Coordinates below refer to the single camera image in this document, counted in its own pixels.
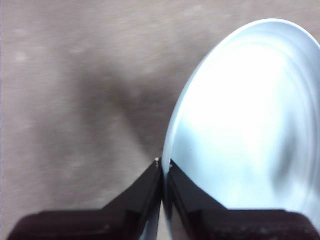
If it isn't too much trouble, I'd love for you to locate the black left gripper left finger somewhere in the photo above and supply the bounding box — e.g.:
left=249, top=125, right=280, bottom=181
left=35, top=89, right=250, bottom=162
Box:
left=7, top=158, right=164, bottom=240

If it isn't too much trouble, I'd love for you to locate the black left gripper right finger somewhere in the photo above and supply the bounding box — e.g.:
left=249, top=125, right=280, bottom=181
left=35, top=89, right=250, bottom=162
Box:
left=167, top=159, right=320, bottom=240

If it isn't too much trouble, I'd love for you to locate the light blue round plate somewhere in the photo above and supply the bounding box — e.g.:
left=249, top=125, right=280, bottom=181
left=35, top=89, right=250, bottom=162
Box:
left=161, top=17, right=320, bottom=240

